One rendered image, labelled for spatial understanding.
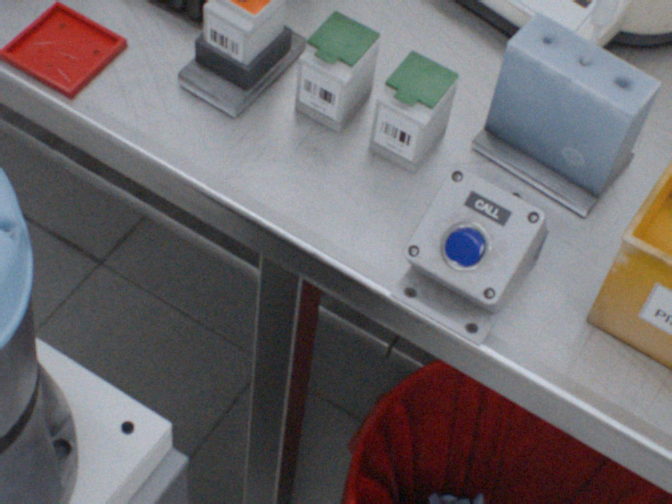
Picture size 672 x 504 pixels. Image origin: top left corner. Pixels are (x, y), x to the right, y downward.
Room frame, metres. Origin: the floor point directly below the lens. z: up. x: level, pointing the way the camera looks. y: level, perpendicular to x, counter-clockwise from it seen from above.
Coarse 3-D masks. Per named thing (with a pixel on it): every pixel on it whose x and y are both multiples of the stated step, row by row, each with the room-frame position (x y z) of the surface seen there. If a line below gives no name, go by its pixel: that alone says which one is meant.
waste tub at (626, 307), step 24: (648, 216) 0.52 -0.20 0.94; (624, 240) 0.47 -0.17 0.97; (648, 240) 0.54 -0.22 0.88; (624, 264) 0.47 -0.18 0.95; (648, 264) 0.46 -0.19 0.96; (624, 288) 0.47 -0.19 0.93; (648, 288) 0.46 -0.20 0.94; (600, 312) 0.47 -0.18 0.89; (624, 312) 0.46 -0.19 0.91; (648, 312) 0.46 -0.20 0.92; (624, 336) 0.46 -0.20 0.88; (648, 336) 0.46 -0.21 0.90
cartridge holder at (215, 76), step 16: (288, 32) 0.66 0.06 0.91; (208, 48) 0.64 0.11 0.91; (272, 48) 0.65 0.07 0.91; (288, 48) 0.67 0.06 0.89; (304, 48) 0.68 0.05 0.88; (192, 64) 0.64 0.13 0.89; (208, 64) 0.64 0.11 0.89; (224, 64) 0.63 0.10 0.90; (240, 64) 0.62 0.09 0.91; (256, 64) 0.63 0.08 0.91; (272, 64) 0.65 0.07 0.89; (288, 64) 0.66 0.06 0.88; (192, 80) 0.62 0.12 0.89; (208, 80) 0.62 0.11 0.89; (224, 80) 0.63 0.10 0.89; (240, 80) 0.62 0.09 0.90; (256, 80) 0.63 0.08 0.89; (272, 80) 0.64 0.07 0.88; (208, 96) 0.61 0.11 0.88; (224, 96) 0.61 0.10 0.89; (240, 96) 0.61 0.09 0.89; (256, 96) 0.63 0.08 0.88
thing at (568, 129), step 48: (528, 48) 0.62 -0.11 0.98; (576, 48) 0.63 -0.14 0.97; (528, 96) 0.61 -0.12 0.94; (576, 96) 0.59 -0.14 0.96; (624, 96) 0.59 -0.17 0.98; (480, 144) 0.61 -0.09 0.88; (528, 144) 0.60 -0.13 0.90; (576, 144) 0.59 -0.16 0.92; (624, 144) 0.58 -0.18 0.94; (576, 192) 0.58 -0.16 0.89
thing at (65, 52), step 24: (48, 24) 0.67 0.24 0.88; (72, 24) 0.67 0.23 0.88; (96, 24) 0.67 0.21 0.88; (24, 48) 0.64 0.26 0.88; (48, 48) 0.64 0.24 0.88; (72, 48) 0.65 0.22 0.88; (96, 48) 0.65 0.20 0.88; (120, 48) 0.65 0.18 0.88; (24, 72) 0.62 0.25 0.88; (48, 72) 0.62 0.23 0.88; (72, 72) 0.62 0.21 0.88; (96, 72) 0.63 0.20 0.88; (72, 96) 0.60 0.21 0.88
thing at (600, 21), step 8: (600, 0) 0.61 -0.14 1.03; (608, 0) 0.61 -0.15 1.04; (616, 0) 0.61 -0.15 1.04; (600, 8) 0.61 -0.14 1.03; (608, 8) 0.61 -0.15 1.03; (616, 8) 0.61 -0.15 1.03; (592, 16) 0.61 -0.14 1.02; (600, 16) 0.61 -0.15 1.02; (608, 16) 0.61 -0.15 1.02; (592, 24) 0.61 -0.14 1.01; (600, 24) 0.61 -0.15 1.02; (608, 24) 0.61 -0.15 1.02
